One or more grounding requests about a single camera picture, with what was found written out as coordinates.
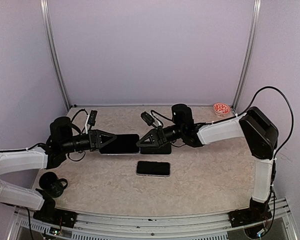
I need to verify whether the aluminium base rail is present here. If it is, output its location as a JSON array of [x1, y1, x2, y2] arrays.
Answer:
[[7, 197, 298, 240]]

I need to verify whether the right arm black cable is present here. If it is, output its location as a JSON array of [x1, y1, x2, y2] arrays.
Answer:
[[151, 86, 295, 226]]

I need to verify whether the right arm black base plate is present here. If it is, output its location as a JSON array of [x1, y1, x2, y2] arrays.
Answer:
[[228, 207, 272, 228]]

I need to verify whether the black phone with purple edge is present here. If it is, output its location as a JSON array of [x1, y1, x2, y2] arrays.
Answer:
[[99, 134, 140, 155]]

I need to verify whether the left aluminium frame post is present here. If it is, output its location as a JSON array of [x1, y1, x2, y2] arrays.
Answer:
[[39, 0, 71, 111]]

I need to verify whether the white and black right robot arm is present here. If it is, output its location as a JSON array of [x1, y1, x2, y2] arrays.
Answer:
[[136, 103, 279, 222]]

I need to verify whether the red patterned small bowl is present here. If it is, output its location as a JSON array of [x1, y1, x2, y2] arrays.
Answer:
[[213, 102, 231, 117]]

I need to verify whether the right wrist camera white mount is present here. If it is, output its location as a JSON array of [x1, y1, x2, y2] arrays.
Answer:
[[140, 111, 164, 129]]

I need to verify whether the right aluminium frame post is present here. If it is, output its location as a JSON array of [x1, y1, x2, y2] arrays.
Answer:
[[232, 0, 262, 111]]

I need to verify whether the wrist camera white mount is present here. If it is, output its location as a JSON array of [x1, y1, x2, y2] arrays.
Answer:
[[140, 111, 164, 129], [84, 110, 98, 134]]

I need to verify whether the aluminium frame post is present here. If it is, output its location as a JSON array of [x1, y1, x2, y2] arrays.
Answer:
[[232, 0, 262, 111], [39, 0, 71, 111]]

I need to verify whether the black mug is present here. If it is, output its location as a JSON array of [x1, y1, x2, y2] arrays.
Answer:
[[39, 171, 68, 198]]

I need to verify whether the black smartphone with teal edge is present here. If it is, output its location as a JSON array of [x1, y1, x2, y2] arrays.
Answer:
[[140, 143, 172, 155]]

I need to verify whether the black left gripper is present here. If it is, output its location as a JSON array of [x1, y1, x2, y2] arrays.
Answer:
[[61, 129, 117, 154]]

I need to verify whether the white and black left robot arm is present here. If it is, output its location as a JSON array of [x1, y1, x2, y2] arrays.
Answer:
[[0, 116, 117, 223]]

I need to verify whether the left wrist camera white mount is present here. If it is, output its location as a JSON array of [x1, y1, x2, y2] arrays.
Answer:
[[84, 110, 98, 134]]

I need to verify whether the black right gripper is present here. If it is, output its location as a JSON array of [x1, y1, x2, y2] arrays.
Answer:
[[135, 124, 184, 149]]

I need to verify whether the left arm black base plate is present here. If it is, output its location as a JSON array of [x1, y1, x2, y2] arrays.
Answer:
[[33, 208, 78, 229]]

